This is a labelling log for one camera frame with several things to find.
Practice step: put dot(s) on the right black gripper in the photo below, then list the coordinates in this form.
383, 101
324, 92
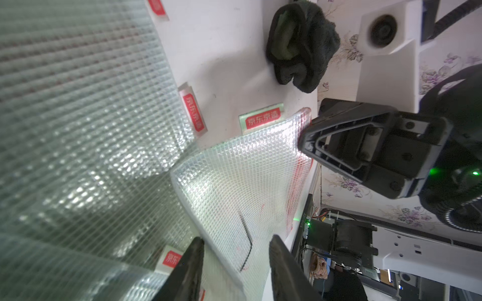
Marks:
347, 136

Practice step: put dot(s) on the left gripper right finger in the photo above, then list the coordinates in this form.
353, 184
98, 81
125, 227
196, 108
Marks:
288, 280

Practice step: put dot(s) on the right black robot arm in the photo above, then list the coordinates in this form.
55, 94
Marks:
453, 189

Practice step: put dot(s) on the dark grey green cloth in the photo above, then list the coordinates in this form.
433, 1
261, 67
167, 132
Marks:
301, 44

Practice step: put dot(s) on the mesh document bag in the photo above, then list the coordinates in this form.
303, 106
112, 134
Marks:
242, 192
91, 126

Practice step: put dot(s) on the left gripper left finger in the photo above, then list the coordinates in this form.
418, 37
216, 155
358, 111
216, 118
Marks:
183, 271

